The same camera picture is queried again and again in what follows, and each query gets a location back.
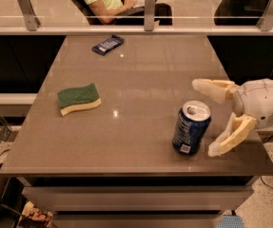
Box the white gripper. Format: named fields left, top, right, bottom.
left=192, top=78, right=273, bottom=157

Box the blue pepsi can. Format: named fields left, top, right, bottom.
left=172, top=101, right=211, bottom=155

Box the blue rxbar blueberry wrapper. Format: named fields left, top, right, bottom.
left=91, top=35, right=125, bottom=56

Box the blue perforated floor mat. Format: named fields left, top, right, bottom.
left=216, top=216, right=244, bottom=228

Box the green and yellow sponge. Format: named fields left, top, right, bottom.
left=58, top=84, right=102, bottom=116

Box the black office chair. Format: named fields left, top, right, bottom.
left=71, top=0, right=101, bottom=25

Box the upper table drawer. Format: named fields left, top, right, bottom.
left=23, top=186, right=253, bottom=212

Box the table drawer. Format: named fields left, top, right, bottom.
left=52, top=214, right=223, bottom=228
left=23, top=186, right=253, bottom=212

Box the lower table drawer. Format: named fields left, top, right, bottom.
left=52, top=214, right=223, bottom=228

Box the snack box under table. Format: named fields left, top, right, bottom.
left=17, top=201, right=52, bottom=228

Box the glass partition panel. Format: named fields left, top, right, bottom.
left=0, top=0, right=273, bottom=29

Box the right metal glass bracket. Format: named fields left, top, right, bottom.
left=257, top=0, right=273, bottom=31

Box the left metal glass bracket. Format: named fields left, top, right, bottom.
left=17, top=0, right=41, bottom=31

